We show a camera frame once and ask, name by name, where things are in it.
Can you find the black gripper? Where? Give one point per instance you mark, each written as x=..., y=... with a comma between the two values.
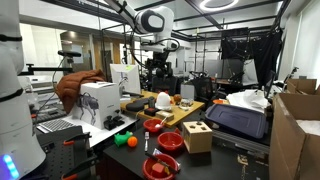
x=161, y=63

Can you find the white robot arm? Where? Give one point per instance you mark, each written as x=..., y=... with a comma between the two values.
x=16, y=133

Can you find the black headrest office chair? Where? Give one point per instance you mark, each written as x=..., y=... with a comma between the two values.
x=165, y=85

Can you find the white-backed monitor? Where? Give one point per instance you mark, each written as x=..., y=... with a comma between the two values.
x=126, y=78

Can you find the white plush chicken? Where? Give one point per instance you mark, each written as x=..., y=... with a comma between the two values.
x=163, y=101

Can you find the brown football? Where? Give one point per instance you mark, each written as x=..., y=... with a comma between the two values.
x=177, y=98

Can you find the black cylinder cup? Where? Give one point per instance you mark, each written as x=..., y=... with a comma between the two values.
x=151, y=101

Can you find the clear plastic container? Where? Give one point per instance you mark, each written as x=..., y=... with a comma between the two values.
x=185, y=104

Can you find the black mesh office chair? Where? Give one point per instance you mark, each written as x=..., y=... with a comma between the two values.
x=201, y=88

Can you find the black soft pouch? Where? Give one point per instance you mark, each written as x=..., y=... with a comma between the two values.
x=136, y=105

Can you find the black box with red label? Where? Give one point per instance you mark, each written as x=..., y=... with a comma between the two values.
x=151, y=111

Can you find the tan cardboard accessory box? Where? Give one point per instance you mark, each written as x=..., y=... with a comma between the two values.
x=165, y=115

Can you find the light wooden desk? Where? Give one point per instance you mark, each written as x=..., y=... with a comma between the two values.
x=186, y=111

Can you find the white robot dog box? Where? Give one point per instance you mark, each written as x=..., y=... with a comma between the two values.
x=100, y=103

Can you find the black game controller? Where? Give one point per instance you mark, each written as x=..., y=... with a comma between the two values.
x=113, y=122

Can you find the red plastic bowl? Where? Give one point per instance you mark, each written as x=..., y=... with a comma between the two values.
x=148, y=171
x=170, y=141

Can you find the wooden shape sorter box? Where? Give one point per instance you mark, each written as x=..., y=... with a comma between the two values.
x=196, y=138

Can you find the orange toy ball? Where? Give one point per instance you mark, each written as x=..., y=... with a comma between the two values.
x=132, y=141

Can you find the green ball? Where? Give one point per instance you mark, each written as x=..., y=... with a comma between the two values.
x=120, y=139

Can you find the white blue packet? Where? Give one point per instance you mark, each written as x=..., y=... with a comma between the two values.
x=156, y=152

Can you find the brown puffer jacket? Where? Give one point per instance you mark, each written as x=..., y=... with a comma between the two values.
x=73, y=86

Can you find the white side table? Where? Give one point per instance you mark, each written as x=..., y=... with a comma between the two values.
x=100, y=133

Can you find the white paper pile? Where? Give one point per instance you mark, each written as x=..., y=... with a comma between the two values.
x=248, y=98

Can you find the dark blue plastic lid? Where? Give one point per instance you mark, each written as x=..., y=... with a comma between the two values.
x=236, y=120

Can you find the black backdrop curtain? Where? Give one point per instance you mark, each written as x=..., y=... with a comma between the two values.
x=263, y=53

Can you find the red block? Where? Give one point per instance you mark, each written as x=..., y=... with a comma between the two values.
x=157, y=168

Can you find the black equipment case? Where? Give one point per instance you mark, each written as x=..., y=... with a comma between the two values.
x=240, y=141

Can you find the silver keyboard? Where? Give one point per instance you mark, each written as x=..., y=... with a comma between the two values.
x=55, y=125

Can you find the black pegboard stand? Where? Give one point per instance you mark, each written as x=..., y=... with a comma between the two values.
x=56, y=156

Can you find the small open cardboard box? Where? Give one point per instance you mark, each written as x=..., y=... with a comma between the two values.
x=301, y=86

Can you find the large cardboard box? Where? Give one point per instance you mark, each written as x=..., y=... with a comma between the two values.
x=290, y=140

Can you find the white foam sheet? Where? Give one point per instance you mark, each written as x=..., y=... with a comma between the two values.
x=308, y=126

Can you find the black camera boom stand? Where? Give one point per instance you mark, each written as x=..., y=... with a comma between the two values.
x=43, y=69

